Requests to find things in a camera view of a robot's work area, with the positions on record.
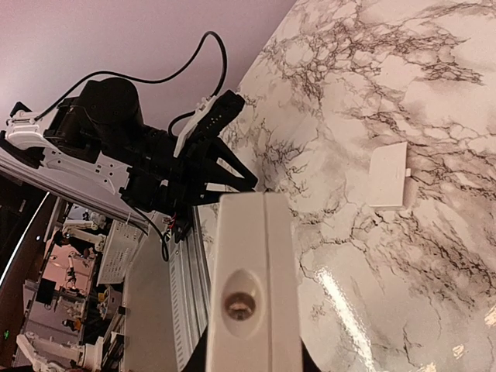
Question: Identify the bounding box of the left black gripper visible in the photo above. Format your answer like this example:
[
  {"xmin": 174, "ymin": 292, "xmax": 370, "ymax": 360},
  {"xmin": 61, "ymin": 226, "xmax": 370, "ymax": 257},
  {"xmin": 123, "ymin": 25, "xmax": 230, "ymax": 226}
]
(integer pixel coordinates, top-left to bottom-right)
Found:
[{"xmin": 154, "ymin": 131, "xmax": 258, "ymax": 216}]

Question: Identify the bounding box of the white battery cover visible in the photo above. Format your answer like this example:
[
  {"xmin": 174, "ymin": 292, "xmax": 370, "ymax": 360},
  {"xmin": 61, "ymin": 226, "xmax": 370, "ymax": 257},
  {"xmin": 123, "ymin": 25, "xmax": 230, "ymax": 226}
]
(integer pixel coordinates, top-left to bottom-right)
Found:
[{"xmin": 367, "ymin": 142, "xmax": 411, "ymax": 210}]

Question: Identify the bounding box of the white remote control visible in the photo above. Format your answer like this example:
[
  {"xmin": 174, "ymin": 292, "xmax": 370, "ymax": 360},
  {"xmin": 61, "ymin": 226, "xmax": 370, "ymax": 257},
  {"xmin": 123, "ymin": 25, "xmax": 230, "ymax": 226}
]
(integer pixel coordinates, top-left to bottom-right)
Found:
[{"xmin": 205, "ymin": 192, "xmax": 303, "ymax": 371}]

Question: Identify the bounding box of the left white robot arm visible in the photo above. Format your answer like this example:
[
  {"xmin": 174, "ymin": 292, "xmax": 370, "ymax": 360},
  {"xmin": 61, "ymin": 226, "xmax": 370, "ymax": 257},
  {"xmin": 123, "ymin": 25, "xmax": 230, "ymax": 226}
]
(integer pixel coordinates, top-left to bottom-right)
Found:
[{"xmin": 1, "ymin": 77, "xmax": 258, "ymax": 216}]

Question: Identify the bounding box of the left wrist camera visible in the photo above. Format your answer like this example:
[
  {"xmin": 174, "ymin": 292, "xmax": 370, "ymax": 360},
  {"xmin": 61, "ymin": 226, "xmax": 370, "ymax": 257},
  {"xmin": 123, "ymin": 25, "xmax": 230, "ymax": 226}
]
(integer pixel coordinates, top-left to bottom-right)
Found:
[{"xmin": 174, "ymin": 90, "xmax": 245, "ymax": 158}]

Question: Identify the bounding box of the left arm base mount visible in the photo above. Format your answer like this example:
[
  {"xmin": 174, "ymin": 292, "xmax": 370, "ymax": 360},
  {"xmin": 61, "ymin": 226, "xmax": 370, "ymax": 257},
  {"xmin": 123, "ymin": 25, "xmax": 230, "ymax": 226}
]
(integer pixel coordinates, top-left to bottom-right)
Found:
[{"xmin": 160, "ymin": 205, "xmax": 194, "ymax": 262}]

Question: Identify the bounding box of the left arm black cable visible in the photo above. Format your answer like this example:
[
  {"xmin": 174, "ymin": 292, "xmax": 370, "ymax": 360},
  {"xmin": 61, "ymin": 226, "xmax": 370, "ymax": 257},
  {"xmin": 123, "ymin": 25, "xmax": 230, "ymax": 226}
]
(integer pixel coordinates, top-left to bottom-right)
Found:
[{"xmin": 34, "ymin": 30, "xmax": 228, "ymax": 135}]

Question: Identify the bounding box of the front aluminium rail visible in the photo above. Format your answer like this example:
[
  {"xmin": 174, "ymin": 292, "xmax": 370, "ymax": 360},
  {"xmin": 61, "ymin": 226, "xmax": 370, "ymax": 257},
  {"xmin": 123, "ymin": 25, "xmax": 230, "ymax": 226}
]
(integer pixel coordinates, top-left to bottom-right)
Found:
[{"xmin": 121, "ymin": 209, "xmax": 210, "ymax": 371}]

